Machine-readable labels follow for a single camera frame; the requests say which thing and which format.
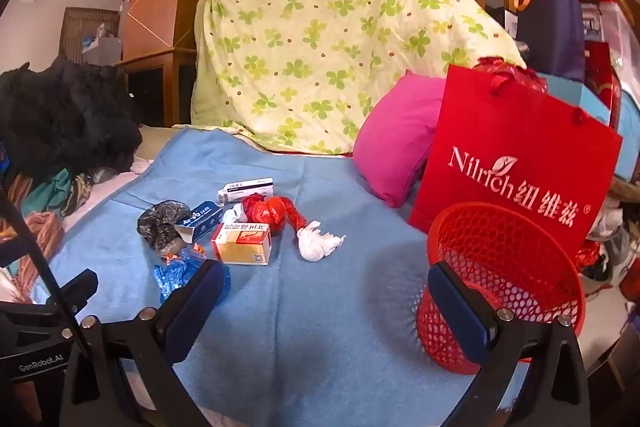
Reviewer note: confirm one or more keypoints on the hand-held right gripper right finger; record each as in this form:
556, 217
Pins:
457, 312

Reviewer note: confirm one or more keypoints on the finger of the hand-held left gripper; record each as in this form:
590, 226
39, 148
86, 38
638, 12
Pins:
75, 286

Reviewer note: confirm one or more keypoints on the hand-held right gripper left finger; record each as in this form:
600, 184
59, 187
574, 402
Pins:
192, 307

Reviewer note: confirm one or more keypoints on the blue plastic wrapper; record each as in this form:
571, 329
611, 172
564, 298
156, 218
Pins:
175, 274

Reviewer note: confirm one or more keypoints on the red mesh basket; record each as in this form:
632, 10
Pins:
530, 342

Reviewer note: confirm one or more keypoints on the orange medicine box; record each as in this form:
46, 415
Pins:
242, 244

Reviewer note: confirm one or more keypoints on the blue toothpaste box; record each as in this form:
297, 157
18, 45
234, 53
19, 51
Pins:
202, 217

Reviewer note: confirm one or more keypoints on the black plastic bag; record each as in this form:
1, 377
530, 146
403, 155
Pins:
160, 222

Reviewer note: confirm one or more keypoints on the small white tissue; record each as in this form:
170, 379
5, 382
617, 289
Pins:
233, 212

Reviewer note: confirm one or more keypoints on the red plastic bag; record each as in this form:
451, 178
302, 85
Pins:
252, 207
277, 214

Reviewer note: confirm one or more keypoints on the white medicine box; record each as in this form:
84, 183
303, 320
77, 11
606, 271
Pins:
247, 189

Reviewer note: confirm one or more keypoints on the white tissue wad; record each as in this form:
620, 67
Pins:
315, 247

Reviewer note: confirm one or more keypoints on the pile of colourful clothes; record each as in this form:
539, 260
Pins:
45, 192

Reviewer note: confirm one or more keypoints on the white bed sheet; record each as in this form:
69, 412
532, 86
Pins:
115, 184

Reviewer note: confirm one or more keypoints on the blue blanket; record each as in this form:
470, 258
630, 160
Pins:
310, 332

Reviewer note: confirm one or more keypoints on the cream pillow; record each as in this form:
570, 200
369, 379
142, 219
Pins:
150, 144

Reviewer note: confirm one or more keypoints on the black fluffy cloth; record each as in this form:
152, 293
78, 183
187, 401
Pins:
65, 117

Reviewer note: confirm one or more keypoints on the pink pillow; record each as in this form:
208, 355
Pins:
395, 142

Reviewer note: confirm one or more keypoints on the red paper bag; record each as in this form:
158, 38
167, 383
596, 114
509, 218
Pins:
500, 127

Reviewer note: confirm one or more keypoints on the red crinkled plastic wrap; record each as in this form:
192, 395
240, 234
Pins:
525, 82

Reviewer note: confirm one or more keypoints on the wooden cabinet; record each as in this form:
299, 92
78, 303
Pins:
150, 57

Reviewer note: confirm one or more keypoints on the light blue box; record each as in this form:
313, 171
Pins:
570, 94

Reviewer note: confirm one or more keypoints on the brown lattice screen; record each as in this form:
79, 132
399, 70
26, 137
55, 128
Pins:
75, 32

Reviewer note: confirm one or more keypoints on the red gift box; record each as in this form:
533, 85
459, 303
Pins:
602, 77

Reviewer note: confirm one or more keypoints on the green clover print quilt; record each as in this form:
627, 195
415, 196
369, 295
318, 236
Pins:
325, 32

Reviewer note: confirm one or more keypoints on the clear plastic storage box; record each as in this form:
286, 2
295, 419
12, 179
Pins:
617, 27

